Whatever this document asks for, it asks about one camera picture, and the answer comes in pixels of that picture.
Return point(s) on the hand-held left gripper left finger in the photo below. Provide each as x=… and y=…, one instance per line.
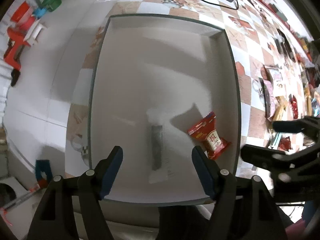
x=113, y=170

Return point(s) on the grey white stick packet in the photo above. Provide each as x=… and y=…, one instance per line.
x=157, y=147

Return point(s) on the red snack packet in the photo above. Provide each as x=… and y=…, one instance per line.
x=212, y=142

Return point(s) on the small blue plastic toy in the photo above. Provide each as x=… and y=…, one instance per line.
x=40, y=12

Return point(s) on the white plastic tray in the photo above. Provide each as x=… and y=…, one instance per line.
x=150, y=80

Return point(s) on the pink snack packet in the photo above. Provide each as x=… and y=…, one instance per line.
x=275, y=78

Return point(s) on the gold snack packet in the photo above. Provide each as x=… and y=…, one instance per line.
x=281, y=108

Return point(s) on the checkered tablecloth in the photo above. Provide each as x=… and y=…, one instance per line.
x=250, y=55

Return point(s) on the black flat packet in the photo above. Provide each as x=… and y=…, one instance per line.
x=288, y=48
x=278, y=45

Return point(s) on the maroon patterned cloth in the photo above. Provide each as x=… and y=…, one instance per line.
x=297, y=230

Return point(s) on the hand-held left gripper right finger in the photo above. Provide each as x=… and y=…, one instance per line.
x=203, y=172

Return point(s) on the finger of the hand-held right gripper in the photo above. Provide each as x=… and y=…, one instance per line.
x=295, y=126
x=265, y=155

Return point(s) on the white small box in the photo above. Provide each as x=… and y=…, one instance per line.
x=35, y=31

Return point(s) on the blue plastic clamp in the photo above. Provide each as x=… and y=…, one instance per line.
x=43, y=166

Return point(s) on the red plastic toy tool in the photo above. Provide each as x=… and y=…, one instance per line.
x=12, y=52

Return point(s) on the pile of assorted packets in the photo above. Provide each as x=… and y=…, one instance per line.
x=293, y=105

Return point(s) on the red plastic container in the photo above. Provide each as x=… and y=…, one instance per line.
x=21, y=11

